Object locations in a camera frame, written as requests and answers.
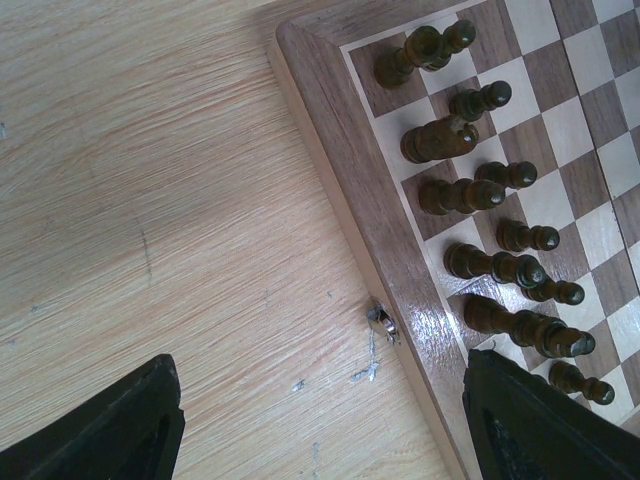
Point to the dark chess king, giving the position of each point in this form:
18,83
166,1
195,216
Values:
550,336

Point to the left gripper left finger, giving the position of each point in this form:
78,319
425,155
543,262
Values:
130,430

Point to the dark chess knight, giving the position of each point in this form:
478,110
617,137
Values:
445,138

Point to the dark chess bishop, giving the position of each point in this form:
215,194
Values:
465,196

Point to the dark chess pawn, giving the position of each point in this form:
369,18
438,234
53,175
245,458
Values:
568,378
459,36
513,175
562,292
471,104
516,236

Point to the wooden chess board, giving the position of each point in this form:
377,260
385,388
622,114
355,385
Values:
482,158

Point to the dark chess rook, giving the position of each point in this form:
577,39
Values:
423,48

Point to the metal board clasp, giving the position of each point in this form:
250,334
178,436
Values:
381,320

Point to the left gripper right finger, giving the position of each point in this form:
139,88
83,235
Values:
523,428

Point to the dark chess queen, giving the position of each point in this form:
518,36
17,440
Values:
466,261

